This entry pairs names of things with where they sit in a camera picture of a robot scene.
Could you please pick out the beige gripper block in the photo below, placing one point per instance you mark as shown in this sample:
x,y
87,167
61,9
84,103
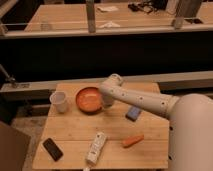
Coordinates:
x,y
107,101

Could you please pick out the orange ceramic bowl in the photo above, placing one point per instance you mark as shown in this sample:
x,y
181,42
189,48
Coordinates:
x,y
88,100

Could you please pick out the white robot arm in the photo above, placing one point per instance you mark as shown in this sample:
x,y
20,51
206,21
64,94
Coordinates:
x,y
190,118

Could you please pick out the blue sponge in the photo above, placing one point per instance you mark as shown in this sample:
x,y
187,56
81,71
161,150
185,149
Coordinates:
x,y
133,113

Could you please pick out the orange carrot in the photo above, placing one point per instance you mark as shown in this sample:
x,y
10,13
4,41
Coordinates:
x,y
128,142

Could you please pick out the white plastic cup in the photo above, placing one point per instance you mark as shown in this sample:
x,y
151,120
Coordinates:
x,y
59,100

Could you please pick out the black smartphone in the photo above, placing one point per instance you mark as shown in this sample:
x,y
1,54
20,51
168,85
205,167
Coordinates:
x,y
53,150

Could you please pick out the white crumpled paper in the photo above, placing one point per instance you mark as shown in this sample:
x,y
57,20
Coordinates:
x,y
110,24

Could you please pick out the white paper sheet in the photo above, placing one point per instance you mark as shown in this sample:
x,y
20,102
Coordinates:
x,y
108,9

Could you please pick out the clear plastic bottle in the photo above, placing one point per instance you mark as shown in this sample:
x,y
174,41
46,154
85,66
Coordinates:
x,y
45,25

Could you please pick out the brown cardboard box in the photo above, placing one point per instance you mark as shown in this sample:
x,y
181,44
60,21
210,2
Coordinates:
x,y
13,148

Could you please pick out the black phone on back table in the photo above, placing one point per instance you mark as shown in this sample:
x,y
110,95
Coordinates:
x,y
194,21

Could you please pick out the grey metal post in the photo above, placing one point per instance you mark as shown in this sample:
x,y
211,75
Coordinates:
x,y
90,10
187,9

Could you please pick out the metal clamp bracket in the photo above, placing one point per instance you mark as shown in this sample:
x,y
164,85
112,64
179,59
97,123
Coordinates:
x,y
12,80

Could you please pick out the grey metal post right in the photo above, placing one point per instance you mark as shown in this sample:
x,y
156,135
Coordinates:
x,y
187,9

